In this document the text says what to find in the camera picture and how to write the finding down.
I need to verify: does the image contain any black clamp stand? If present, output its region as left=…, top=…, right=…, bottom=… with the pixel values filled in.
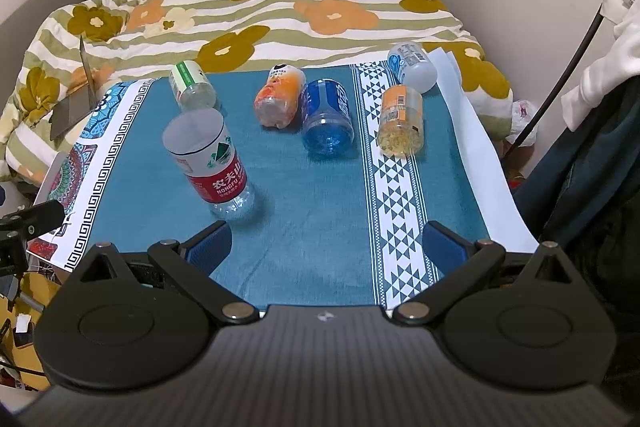
left=0, top=200, right=66, bottom=278

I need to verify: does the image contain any orange label yellow bottle cup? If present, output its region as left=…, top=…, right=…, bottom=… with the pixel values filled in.
left=377, top=86, right=426, bottom=156

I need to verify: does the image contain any black cable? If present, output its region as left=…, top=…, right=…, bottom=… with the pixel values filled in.
left=515, top=4, right=606, bottom=148

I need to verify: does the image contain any teal patterned table cloth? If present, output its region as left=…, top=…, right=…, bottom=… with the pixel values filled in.
left=27, top=60, right=493, bottom=310

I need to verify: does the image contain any grey headboard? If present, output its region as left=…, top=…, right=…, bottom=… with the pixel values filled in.
left=0, top=0, right=87, bottom=53

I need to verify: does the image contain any yellow object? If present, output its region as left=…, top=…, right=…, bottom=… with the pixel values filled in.
left=0, top=272, right=61, bottom=358

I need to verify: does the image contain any white plastic bag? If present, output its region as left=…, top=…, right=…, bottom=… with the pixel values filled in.
left=505, top=100, right=541, bottom=145

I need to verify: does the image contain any floral striped blanket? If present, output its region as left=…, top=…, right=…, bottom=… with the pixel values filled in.
left=0, top=0, right=515, bottom=183

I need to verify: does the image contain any grey laptop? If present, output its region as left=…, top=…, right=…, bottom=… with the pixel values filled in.
left=49, top=34, right=103, bottom=142

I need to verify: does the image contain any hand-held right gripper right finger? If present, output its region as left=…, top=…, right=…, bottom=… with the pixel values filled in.
left=390, top=220, right=577, bottom=326

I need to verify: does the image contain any dark hanging garment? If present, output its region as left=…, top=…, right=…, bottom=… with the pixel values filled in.
left=512, top=77, right=640, bottom=278

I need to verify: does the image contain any red label clear bottle cup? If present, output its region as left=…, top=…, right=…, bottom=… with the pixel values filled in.
left=161, top=107, right=256, bottom=222

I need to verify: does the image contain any blue label white bottle cup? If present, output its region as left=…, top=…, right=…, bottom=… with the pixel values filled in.
left=387, top=41, right=438, bottom=94

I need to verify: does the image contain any green label clear bottle cup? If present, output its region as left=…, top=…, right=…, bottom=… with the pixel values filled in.
left=168, top=60, right=218, bottom=112

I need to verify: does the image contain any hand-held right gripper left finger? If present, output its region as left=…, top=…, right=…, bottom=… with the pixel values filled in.
left=74, top=221, right=261, bottom=326

